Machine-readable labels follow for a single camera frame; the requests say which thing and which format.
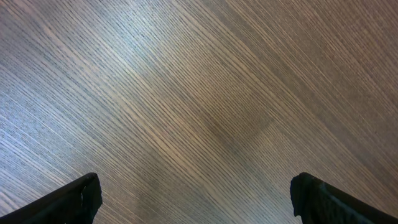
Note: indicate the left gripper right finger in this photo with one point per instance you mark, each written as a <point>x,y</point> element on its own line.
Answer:
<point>317,202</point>

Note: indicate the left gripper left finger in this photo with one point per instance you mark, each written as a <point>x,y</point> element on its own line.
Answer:
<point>76,202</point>

